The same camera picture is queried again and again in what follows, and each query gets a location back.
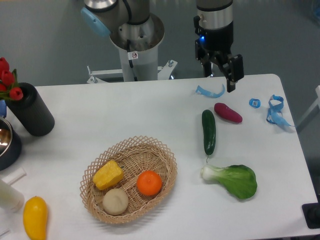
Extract black table clamp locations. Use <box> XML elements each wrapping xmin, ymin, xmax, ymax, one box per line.
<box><xmin>302</xmin><ymin>203</ymin><xmax>320</xmax><ymax>229</ymax></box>

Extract beige steamed bun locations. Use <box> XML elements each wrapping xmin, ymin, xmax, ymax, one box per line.
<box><xmin>102</xmin><ymin>188</ymin><xmax>129</xmax><ymax>216</ymax></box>

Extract white plastic bottle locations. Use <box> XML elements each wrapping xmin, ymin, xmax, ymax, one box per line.
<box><xmin>0</xmin><ymin>179</ymin><xmax>25</xmax><ymax>213</ymax></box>

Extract small blue tape roll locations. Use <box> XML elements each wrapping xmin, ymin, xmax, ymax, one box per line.
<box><xmin>249</xmin><ymin>98</ymin><xmax>261</xmax><ymax>109</ymax></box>

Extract black metal bowl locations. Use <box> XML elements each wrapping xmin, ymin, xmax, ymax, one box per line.
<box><xmin>0</xmin><ymin>117</ymin><xmax>22</xmax><ymax>171</ymax></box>

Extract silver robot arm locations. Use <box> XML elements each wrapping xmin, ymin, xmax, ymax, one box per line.
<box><xmin>193</xmin><ymin>0</ymin><xmax>244</xmax><ymax>93</ymax></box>

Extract black cylindrical vase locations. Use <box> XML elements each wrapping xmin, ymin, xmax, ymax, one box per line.
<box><xmin>5</xmin><ymin>82</ymin><xmax>55</xmax><ymax>137</ymax></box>

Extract woven wicker basket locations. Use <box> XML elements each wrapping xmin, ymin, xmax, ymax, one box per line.
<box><xmin>80</xmin><ymin>136</ymin><xmax>178</xmax><ymax>224</ymax></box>

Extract green cucumber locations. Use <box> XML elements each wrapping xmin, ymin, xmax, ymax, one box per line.
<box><xmin>201</xmin><ymin>109</ymin><xmax>217</xmax><ymax>156</ymax></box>

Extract blue tape strip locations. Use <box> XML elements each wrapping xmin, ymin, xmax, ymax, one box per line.
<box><xmin>195</xmin><ymin>84</ymin><xmax>225</xmax><ymax>99</ymax></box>

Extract green bok choy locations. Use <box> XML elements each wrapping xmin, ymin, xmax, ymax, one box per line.
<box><xmin>200</xmin><ymin>164</ymin><xmax>258</xmax><ymax>200</ymax></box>

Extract blue crumpled ribbon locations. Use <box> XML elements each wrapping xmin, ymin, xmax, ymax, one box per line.
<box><xmin>266</xmin><ymin>94</ymin><xmax>295</xmax><ymax>128</ymax></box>

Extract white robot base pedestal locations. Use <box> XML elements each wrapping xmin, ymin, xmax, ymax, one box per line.
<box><xmin>81</xmin><ymin>0</ymin><xmax>177</xmax><ymax>82</ymax></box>

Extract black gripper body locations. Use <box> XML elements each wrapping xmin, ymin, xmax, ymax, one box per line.
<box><xmin>193</xmin><ymin>15</ymin><xmax>234</xmax><ymax>66</ymax></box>

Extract orange fruit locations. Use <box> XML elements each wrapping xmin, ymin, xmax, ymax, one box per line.
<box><xmin>136</xmin><ymin>170</ymin><xmax>163</xmax><ymax>196</ymax></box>

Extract red tulip flowers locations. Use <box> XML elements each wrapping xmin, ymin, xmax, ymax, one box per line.
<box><xmin>0</xmin><ymin>57</ymin><xmax>24</xmax><ymax>101</ymax></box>

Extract yellow mango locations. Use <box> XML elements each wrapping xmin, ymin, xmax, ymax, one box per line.
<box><xmin>23</xmin><ymin>196</ymin><xmax>48</xmax><ymax>240</ymax></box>

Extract yellow bell pepper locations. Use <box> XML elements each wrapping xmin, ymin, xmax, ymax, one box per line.
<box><xmin>92</xmin><ymin>160</ymin><xmax>124</xmax><ymax>190</ymax></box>

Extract purple sweet potato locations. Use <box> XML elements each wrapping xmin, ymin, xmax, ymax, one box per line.
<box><xmin>214</xmin><ymin>102</ymin><xmax>243</xmax><ymax>124</ymax></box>

